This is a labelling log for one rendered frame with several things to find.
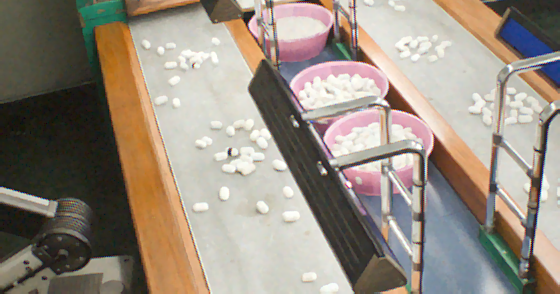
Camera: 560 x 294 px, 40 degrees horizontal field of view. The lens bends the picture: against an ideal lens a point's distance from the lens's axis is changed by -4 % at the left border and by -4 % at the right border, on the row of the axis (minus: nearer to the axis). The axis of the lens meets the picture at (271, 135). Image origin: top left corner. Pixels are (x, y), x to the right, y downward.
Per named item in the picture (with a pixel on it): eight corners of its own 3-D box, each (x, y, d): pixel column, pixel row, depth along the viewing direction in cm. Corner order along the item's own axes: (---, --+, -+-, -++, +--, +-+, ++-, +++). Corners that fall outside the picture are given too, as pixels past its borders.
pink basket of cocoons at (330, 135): (347, 216, 182) (345, 183, 177) (311, 154, 204) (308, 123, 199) (451, 187, 187) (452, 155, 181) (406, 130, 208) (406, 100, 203)
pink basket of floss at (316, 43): (309, 74, 238) (306, 46, 233) (236, 58, 251) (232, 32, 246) (349, 36, 256) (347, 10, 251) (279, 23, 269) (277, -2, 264)
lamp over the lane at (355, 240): (357, 301, 110) (355, 264, 106) (247, 93, 161) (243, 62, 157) (409, 286, 111) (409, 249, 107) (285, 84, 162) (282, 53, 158)
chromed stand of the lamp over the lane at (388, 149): (337, 358, 147) (323, 171, 123) (305, 289, 164) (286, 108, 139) (428, 329, 151) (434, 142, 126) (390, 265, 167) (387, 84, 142)
